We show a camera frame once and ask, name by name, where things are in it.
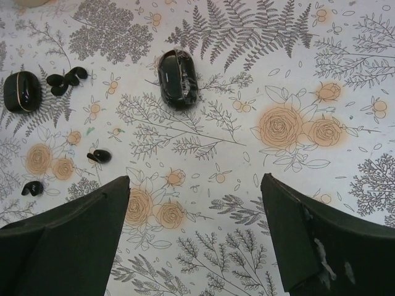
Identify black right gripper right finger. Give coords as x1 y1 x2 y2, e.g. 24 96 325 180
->
261 173 394 295

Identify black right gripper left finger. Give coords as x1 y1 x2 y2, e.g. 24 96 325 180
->
1 176 130 295

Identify black earbud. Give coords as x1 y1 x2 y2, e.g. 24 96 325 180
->
86 149 112 164
46 74 69 96
64 67 88 87
21 181 44 197

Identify black gold-trimmed charging case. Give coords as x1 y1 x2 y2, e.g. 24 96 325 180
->
3 71 41 114

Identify black oval charging case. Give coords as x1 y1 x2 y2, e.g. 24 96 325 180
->
157 49 199 111

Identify floral patterned table mat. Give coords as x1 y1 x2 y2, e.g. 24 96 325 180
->
1 1 394 295

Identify beige paper roll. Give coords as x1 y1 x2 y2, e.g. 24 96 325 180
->
14 0 49 8

